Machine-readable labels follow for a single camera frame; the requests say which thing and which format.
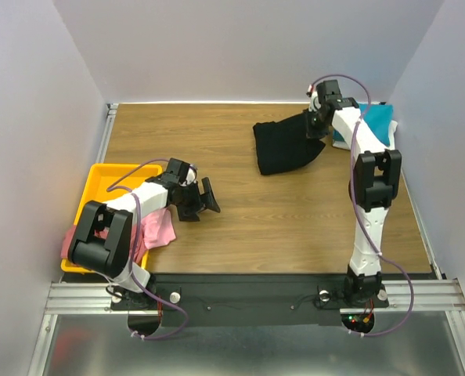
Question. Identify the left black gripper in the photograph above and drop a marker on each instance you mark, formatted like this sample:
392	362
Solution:
196	200

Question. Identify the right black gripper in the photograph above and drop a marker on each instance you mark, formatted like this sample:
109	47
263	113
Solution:
315	128

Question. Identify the black t shirt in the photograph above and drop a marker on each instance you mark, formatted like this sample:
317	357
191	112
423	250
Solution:
283	146

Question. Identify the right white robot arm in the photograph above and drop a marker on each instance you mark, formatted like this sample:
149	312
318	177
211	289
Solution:
374	182

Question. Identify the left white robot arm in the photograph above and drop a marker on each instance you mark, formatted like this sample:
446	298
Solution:
102	241

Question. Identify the light pink t shirt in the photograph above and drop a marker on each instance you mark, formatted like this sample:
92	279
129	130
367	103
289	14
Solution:
157	230

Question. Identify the white folded t shirt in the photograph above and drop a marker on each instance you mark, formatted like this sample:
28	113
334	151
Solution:
385	132

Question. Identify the teal folded t shirt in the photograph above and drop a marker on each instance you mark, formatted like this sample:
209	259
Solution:
379	112

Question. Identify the dark red t shirt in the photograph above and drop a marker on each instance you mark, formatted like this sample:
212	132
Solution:
141	254

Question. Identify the yellow plastic bin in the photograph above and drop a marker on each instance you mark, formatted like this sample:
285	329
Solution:
101	176

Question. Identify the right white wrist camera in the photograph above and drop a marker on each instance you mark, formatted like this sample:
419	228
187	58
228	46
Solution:
313	98

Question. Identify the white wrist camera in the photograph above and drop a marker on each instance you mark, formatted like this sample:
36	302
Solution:
313	98
191	176

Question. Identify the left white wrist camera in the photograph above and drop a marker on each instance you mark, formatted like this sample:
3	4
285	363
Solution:
191	176

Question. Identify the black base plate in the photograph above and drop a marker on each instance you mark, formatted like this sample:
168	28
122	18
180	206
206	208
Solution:
242	300

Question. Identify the aluminium frame rail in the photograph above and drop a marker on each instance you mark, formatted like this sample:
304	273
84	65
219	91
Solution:
65	299

